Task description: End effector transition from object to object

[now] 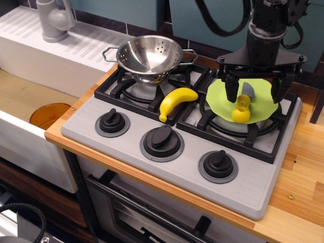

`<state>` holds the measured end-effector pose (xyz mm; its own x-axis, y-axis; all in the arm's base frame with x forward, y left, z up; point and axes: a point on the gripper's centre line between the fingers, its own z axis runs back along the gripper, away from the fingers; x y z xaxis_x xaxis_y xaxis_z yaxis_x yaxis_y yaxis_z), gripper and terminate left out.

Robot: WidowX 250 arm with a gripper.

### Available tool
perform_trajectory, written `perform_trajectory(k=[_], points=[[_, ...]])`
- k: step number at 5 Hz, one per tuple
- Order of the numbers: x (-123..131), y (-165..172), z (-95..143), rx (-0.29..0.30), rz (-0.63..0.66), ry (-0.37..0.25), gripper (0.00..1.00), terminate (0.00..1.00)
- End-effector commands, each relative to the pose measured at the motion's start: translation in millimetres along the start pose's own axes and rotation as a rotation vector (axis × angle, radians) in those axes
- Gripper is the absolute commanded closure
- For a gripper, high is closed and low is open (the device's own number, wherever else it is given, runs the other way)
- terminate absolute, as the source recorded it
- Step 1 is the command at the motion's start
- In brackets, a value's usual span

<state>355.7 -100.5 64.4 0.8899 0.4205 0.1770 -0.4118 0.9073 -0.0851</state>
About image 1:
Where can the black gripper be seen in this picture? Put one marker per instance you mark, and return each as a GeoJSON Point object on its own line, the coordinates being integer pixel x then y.
{"type": "Point", "coordinates": [261, 57]}

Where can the yellow toy banana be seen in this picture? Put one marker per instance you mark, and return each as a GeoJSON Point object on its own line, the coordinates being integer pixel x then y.
{"type": "Point", "coordinates": [173, 99]}

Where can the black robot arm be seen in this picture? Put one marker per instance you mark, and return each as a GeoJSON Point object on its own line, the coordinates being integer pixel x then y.
{"type": "Point", "coordinates": [273, 15]}

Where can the light green plate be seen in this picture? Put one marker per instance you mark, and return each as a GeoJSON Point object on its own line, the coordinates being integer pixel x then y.
{"type": "Point", "coordinates": [261, 106]}

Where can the right black burner grate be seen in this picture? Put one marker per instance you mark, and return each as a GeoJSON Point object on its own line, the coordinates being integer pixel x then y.
{"type": "Point", "coordinates": [263, 140]}

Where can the black burner grate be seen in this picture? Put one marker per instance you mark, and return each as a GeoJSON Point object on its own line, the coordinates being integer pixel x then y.
{"type": "Point", "coordinates": [121, 89]}
{"type": "Point", "coordinates": [263, 140]}

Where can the right black stove knob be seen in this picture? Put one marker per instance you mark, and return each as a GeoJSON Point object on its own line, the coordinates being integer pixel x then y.
{"type": "Point", "coordinates": [218, 167]}

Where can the black stove knob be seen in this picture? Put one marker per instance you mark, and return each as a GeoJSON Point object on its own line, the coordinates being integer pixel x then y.
{"type": "Point", "coordinates": [162, 144]}
{"type": "Point", "coordinates": [112, 124]}
{"type": "Point", "coordinates": [218, 167]}

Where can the grey toy stove top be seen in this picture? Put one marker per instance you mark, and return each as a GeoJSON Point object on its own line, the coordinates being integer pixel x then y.
{"type": "Point", "coordinates": [249, 193]}

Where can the steel colander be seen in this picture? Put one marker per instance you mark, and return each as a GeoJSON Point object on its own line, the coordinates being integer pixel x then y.
{"type": "Point", "coordinates": [150, 59]}

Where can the middle black stove knob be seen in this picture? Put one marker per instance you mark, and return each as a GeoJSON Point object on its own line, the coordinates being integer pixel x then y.
{"type": "Point", "coordinates": [162, 144]}

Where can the left black burner grate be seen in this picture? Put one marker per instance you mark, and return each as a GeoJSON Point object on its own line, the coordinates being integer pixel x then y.
{"type": "Point", "coordinates": [121, 89]}

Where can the left black stove knob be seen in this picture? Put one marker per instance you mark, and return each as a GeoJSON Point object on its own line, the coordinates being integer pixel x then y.
{"type": "Point", "coordinates": [112, 124]}

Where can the toy oven door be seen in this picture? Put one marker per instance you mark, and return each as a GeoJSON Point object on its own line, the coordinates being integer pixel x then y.
{"type": "Point", "coordinates": [130, 226]}

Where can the grey toy faucet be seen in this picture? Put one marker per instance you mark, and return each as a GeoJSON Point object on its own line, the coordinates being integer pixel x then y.
{"type": "Point", "coordinates": [55, 23]}

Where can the orange plastic bowl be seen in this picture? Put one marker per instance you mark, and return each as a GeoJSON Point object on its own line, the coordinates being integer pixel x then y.
{"type": "Point", "coordinates": [46, 115]}

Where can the white toy sink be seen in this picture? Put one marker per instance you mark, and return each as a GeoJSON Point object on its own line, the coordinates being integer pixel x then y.
{"type": "Point", "coordinates": [35, 73]}

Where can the yellow handled toy knife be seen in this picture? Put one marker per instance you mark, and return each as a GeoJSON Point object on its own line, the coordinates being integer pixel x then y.
{"type": "Point", "coordinates": [241, 114]}

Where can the black oven door handle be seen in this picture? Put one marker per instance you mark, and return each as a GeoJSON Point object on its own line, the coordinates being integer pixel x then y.
{"type": "Point", "coordinates": [197, 235]}

